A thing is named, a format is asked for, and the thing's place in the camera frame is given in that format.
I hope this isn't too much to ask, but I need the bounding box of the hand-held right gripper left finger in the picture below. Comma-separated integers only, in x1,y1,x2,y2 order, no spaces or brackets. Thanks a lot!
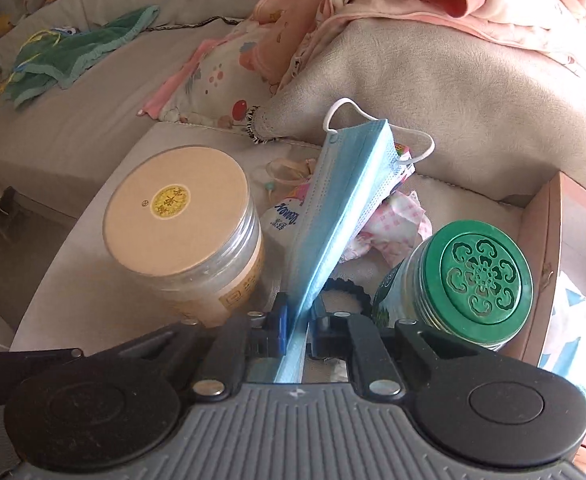
108,292,290,402

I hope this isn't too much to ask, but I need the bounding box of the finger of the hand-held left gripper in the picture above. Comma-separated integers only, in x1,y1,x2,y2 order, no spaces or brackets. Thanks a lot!
0,348,84,407

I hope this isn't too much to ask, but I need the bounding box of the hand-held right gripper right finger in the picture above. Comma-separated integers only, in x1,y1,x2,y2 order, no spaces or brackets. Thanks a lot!
309,305,494,401

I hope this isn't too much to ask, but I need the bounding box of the blue face mask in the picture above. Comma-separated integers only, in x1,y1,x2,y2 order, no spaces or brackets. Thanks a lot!
273,98,435,386

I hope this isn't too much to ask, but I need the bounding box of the cardboard box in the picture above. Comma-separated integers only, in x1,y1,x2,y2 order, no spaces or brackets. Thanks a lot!
516,171,586,361

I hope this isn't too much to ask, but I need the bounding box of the white tissue packet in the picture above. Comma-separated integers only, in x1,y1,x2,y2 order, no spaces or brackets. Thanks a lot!
260,185,319,263

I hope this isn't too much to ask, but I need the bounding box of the pink checkered crumpled wrapper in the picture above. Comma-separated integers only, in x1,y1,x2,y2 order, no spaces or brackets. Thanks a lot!
342,189,433,267

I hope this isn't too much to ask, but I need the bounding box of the clear jar with beige lid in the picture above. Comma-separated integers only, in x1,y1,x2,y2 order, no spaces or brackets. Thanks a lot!
103,146,266,329

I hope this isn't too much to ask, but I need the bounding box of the jar with green lid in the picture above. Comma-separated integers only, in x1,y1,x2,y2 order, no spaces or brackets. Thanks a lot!
371,220,534,352

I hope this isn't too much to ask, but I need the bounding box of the colourful snack packet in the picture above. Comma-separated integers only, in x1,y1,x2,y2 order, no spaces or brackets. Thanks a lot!
392,141,417,182

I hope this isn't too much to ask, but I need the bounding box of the white printed pillow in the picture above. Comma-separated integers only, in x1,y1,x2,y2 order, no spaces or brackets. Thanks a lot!
142,19,294,130

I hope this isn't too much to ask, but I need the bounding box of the grey sofa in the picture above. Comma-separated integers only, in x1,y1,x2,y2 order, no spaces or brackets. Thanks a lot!
0,0,324,221

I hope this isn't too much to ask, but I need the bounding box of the white and blue cloth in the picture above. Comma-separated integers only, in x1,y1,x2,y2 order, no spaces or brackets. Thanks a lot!
542,270,586,403

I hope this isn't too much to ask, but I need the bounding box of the grey blanket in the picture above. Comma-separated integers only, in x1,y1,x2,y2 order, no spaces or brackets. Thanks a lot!
247,10,586,208

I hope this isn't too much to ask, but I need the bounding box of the green towel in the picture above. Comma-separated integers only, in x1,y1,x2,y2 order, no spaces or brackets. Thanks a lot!
0,5,160,109

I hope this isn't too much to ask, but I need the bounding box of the black scalloped ring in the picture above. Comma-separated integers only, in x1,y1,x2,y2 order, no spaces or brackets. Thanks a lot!
321,276,373,319

